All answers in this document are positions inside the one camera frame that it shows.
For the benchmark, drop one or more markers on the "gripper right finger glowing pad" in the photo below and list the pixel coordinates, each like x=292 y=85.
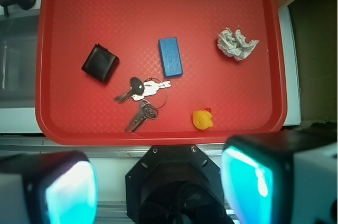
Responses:
x=288 y=176

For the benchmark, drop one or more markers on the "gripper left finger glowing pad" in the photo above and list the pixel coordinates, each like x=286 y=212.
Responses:
x=59 y=187

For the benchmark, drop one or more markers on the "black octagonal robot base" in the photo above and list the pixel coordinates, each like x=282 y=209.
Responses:
x=175 y=184

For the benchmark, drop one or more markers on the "crumpled white paper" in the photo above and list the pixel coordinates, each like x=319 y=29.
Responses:
x=234 y=45

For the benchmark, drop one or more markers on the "yellow rubber duck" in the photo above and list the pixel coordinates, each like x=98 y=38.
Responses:
x=202 y=119

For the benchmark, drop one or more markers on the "silver key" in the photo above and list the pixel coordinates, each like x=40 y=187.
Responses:
x=146 y=111

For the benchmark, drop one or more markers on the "black-headed key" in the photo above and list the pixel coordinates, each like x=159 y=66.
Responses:
x=136 y=88

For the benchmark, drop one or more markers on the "black leather wallet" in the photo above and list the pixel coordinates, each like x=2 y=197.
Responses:
x=100 y=64

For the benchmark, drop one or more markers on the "red plastic tray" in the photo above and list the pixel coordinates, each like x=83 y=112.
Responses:
x=245 y=97

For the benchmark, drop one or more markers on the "blue rectangular block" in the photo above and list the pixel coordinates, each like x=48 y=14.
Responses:
x=170 y=57

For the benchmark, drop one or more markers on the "white rabbit keychain tag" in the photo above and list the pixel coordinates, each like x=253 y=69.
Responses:
x=151 y=88

